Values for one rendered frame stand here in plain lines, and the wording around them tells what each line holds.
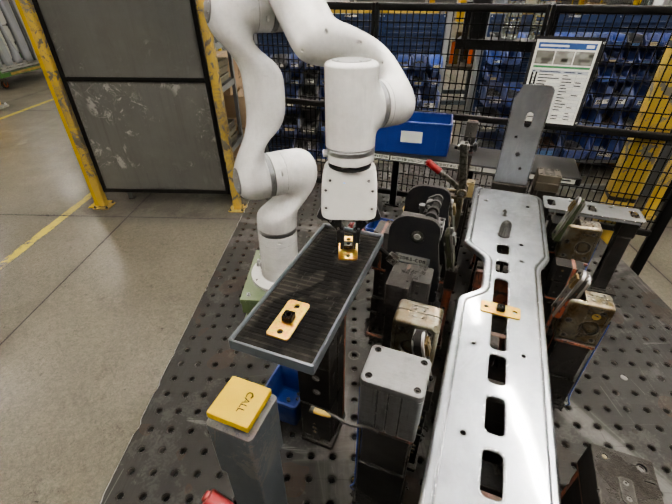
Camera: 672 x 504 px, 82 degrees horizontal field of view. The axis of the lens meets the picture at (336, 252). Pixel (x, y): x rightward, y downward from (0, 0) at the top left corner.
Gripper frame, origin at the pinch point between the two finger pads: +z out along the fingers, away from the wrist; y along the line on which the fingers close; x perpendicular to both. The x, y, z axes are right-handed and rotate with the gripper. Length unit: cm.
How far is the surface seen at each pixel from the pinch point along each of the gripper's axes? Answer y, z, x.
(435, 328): 16.5, 11.2, -13.2
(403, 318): 10.8, 10.8, -11.2
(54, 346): -158, 118, 71
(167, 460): -40, 49, -21
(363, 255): 3.1, 2.8, -2.3
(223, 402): -15.0, 2.8, -35.7
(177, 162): -144, 77, 231
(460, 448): 18.5, 18.8, -31.2
